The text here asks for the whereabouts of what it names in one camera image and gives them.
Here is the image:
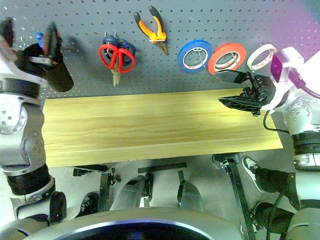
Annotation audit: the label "black plastic cup holder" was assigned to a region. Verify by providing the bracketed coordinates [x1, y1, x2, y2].
[24, 43, 75, 93]

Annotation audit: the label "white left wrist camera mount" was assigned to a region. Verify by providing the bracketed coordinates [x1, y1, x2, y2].
[0, 34, 48, 87]

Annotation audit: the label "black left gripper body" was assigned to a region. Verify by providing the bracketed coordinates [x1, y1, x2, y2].
[14, 44, 55, 76]

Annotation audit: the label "blue tape roll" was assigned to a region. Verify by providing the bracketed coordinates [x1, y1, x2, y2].
[177, 38, 214, 74]

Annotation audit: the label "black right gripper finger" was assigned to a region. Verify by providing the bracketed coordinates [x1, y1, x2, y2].
[214, 69, 251, 84]
[218, 95, 262, 114]

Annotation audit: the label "blue handled scissors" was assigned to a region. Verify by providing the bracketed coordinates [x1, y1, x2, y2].
[102, 34, 137, 88]

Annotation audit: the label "grey perforated pegboard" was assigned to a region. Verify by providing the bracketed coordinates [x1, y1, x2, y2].
[0, 0, 320, 101]

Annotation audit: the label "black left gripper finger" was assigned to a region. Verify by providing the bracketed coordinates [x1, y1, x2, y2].
[44, 20, 62, 62]
[0, 17, 15, 49]

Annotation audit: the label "red tape roll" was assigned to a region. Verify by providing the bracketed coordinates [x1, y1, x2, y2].
[207, 42, 247, 76]

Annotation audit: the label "person's dark trouser leg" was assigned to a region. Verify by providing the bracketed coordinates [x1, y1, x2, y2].
[254, 167, 302, 211]

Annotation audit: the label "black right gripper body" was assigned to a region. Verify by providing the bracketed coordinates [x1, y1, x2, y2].
[240, 72, 276, 117]

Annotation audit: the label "black glossy rounded object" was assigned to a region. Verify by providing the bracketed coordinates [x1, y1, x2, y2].
[80, 192, 100, 219]

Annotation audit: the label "silver robot torso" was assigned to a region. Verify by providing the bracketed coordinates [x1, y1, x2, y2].
[0, 207, 245, 240]

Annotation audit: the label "blue handled screwdriver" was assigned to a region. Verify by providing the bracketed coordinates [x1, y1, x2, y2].
[35, 32, 45, 49]

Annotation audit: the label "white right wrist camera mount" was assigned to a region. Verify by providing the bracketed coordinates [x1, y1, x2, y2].
[260, 46, 305, 111]

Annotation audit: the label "red handled scissors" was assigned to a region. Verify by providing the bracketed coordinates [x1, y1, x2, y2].
[98, 43, 137, 75]

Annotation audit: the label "white tape roll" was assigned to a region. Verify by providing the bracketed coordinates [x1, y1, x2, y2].
[246, 43, 278, 71]

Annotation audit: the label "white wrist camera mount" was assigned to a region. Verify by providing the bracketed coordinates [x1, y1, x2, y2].
[260, 46, 305, 111]
[0, 34, 48, 87]

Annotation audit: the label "black white sneaker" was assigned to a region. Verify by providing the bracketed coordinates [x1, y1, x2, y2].
[241, 155, 266, 194]

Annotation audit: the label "orange black pliers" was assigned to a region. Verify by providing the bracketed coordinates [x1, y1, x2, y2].
[132, 5, 169, 56]

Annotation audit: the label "grey rounded robot leg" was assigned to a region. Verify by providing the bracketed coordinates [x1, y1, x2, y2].
[109, 173, 154, 211]
[177, 180, 206, 214]

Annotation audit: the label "red handled screwdriver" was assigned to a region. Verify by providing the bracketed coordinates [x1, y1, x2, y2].
[41, 34, 49, 56]

